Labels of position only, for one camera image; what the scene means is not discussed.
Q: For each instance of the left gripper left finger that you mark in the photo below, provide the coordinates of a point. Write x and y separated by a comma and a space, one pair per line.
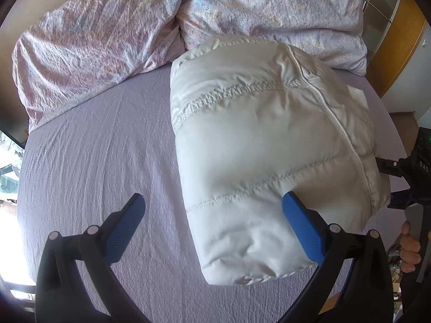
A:
61, 295

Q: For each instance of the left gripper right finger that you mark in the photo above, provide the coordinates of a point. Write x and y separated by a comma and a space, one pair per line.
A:
367, 293

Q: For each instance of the cream puffer jacket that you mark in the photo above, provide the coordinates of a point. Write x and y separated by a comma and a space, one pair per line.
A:
254, 119

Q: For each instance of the person's right hand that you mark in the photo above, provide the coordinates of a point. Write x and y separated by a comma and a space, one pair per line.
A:
409, 252

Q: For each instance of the window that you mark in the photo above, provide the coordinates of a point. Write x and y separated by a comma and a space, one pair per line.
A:
14, 263

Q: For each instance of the lavender bed sheet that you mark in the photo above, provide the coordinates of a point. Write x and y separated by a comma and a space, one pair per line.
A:
89, 161

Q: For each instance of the orange wooden wardrobe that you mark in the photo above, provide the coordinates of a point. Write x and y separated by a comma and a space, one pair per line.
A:
392, 31

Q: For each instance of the pink floral duvet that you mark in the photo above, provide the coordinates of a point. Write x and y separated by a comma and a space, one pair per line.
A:
330, 30

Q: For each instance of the pink floral pillow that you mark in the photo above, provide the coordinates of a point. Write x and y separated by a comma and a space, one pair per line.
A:
85, 47

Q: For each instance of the wooden bed frame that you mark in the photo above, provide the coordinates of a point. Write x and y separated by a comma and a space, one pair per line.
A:
332, 304

